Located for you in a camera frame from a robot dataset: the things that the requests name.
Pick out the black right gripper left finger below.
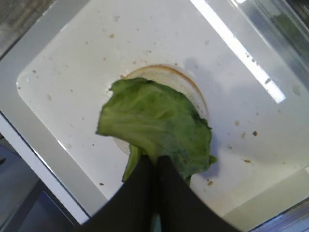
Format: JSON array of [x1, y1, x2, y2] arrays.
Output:
[[77, 155, 155, 232]]

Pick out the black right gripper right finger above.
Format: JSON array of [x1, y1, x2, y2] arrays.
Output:
[[157, 156, 238, 232]]

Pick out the green lettuce leaf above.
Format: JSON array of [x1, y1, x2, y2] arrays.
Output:
[[96, 77, 217, 182]]

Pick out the bottom bun on tray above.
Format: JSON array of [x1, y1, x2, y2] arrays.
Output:
[[113, 63, 209, 156]]

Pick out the cream metal tray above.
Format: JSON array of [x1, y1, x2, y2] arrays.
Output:
[[0, 0, 309, 232]]

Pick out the clear plastic box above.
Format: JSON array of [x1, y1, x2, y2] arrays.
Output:
[[235, 0, 309, 86]]

